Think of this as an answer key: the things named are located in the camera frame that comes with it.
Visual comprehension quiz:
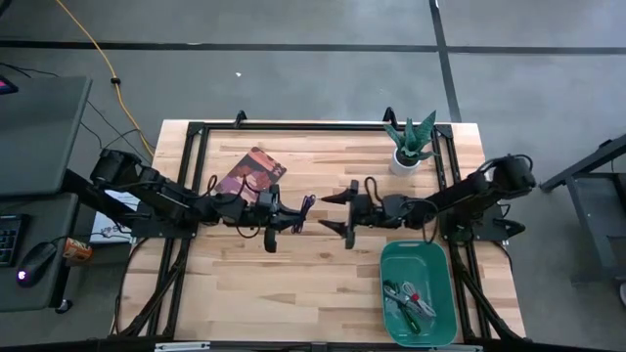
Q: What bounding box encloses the green snake plant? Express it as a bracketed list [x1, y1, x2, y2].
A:
[382, 110, 440, 165]

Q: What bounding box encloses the dark grey side table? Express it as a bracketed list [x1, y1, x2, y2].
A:
[537, 133, 626, 295]

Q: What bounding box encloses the black computer mouse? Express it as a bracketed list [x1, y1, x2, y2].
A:
[15, 241, 60, 289]

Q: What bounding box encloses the grey keyboard tray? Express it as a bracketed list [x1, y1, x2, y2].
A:
[0, 192, 80, 315]

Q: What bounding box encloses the thin black floor cable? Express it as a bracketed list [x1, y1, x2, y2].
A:
[0, 62, 151, 165]

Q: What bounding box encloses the black cable with green tie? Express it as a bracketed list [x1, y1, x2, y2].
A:
[381, 279, 424, 336]

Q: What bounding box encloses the white round plant pot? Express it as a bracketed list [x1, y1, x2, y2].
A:
[387, 146, 423, 178]

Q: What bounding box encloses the yellow extension cable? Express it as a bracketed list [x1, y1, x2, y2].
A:
[55, 0, 157, 158]

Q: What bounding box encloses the black aluminium rig frame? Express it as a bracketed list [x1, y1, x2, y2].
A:
[110, 107, 527, 344]

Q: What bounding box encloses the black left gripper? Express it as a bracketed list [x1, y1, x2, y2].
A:
[242, 184, 306, 254]

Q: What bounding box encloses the white cable with red tie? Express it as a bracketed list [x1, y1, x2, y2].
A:
[384, 280, 437, 322]

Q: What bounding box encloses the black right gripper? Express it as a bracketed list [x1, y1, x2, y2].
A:
[317, 179, 389, 250]

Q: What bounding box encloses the black backlit keyboard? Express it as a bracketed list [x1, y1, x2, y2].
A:
[0, 212, 26, 268]

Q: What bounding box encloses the white printed paper sheet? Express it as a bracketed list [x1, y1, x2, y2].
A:
[89, 189, 142, 244]

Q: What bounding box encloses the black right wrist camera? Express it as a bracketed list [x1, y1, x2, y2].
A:
[384, 194, 411, 217]

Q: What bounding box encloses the green plastic bin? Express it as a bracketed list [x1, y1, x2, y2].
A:
[379, 239, 459, 348]

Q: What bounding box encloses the small orange box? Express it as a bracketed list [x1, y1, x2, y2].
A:
[62, 237, 94, 262]

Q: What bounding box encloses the purple cable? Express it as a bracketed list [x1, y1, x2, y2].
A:
[291, 194, 318, 236]

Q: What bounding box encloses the black computer monitor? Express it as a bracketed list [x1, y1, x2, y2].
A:
[0, 74, 21, 97]

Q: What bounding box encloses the grey desk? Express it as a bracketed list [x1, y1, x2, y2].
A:
[0, 74, 94, 198]

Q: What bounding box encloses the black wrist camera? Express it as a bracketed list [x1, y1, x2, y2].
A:
[256, 191, 277, 213]
[384, 194, 411, 217]

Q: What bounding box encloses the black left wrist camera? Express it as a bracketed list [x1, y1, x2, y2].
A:
[256, 191, 277, 213]

